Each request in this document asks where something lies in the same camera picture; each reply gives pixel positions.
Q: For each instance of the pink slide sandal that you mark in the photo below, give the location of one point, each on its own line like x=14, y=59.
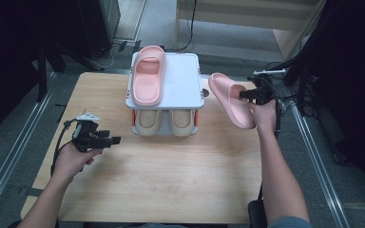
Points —
x=226, y=95
x=147, y=85

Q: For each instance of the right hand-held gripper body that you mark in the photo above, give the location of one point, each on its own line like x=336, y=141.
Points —
x=263, y=90

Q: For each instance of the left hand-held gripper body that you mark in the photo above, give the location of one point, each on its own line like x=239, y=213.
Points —
x=87, y=137

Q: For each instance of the black tape strip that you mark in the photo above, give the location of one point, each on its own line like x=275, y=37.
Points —
x=31, y=192

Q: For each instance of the black stand legs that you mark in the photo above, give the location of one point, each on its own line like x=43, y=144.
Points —
x=301, y=82
x=42, y=76

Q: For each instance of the dark round table grommet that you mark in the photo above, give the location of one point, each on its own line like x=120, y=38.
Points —
x=205, y=92

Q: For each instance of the black curtain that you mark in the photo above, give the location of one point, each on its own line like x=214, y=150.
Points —
x=355, y=79
x=6, y=47

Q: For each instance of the light wooden cabinet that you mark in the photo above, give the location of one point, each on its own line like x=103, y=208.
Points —
x=250, y=15

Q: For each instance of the dark grey cabinet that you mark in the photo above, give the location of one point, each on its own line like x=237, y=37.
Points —
x=107, y=19

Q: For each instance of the cream perforated clog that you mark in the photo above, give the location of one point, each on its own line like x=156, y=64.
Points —
x=148, y=122
x=181, y=122

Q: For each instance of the person's right hand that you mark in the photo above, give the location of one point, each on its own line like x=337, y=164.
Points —
x=264, y=117

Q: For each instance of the person's left hand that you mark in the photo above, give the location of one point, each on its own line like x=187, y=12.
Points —
x=71, y=161

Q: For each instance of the black chair armrest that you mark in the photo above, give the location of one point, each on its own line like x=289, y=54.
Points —
x=256, y=215
x=14, y=224

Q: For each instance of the white two-tier shoe rack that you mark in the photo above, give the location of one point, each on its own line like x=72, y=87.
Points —
x=182, y=79

